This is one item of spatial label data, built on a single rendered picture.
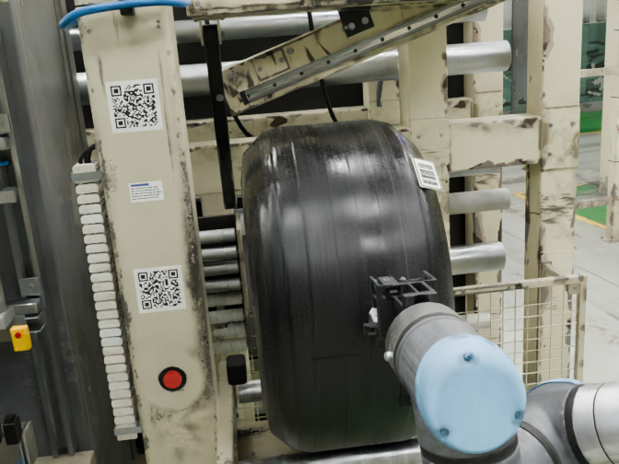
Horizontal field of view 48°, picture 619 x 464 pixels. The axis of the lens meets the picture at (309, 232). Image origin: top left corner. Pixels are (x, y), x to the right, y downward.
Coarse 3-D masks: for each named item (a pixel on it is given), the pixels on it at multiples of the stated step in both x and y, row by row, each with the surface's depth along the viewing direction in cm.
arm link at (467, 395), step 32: (416, 320) 69; (448, 320) 67; (416, 352) 64; (448, 352) 59; (480, 352) 59; (416, 384) 60; (448, 384) 58; (480, 384) 58; (512, 384) 58; (416, 416) 63; (448, 416) 58; (480, 416) 58; (512, 416) 59; (448, 448) 61; (480, 448) 59
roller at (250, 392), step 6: (246, 384) 141; (252, 384) 141; (258, 384) 141; (240, 390) 140; (246, 390) 141; (252, 390) 141; (258, 390) 141; (240, 396) 140; (246, 396) 140; (252, 396) 141; (258, 396) 141; (240, 402) 141; (246, 402) 142
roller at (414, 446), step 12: (384, 444) 117; (396, 444) 117; (408, 444) 117; (276, 456) 117; (288, 456) 116; (300, 456) 116; (312, 456) 116; (324, 456) 116; (336, 456) 116; (348, 456) 116; (360, 456) 116; (372, 456) 116; (384, 456) 116; (396, 456) 116; (408, 456) 116; (420, 456) 116
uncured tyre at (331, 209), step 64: (320, 128) 113; (384, 128) 112; (256, 192) 103; (320, 192) 99; (384, 192) 100; (256, 256) 99; (320, 256) 96; (384, 256) 96; (448, 256) 101; (256, 320) 101; (320, 320) 95; (320, 384) 98; (384, 384) 99; (320, 448) 110
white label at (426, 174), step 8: (416, 160) 105; (424, 160) 106; (416, 168) 103; (424, 168) 104; (432, 168) 105; (416, 176) 103; (424, 176) 103; (432, 176) 104; (424, 184) 102; (432, 184) 103; (440, 184) 104
